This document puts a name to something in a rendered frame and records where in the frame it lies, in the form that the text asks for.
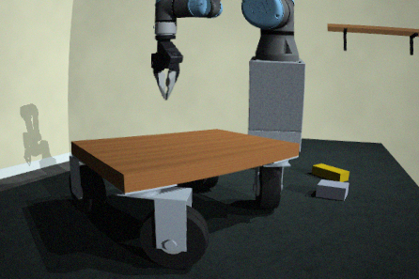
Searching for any wooden dolly with black caster wheels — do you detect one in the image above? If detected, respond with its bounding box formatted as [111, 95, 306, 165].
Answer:
[70, 129, 300, 269]

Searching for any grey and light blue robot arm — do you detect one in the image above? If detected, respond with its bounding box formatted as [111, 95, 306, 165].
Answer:
[153, 0, 299, 63]

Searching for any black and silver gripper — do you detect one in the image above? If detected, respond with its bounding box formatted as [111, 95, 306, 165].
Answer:
[151, 35, 179, 101]

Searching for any yellow rectangular block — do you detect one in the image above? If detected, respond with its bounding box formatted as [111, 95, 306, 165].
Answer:
[312, 163, 349, 182]

